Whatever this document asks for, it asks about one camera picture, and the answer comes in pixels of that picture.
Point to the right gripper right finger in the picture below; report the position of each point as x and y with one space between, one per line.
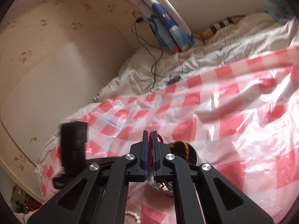
201 193

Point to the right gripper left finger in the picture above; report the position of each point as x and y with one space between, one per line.
99 193

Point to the round metal tin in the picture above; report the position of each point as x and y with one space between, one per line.
171 165

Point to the white striped duvet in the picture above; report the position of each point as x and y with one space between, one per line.
151 70

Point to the left whale curtain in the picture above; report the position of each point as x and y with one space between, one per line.
166 30

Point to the striped pillow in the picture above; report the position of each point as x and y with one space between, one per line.
212 30

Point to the wall charger plug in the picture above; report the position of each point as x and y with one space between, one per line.
139 20

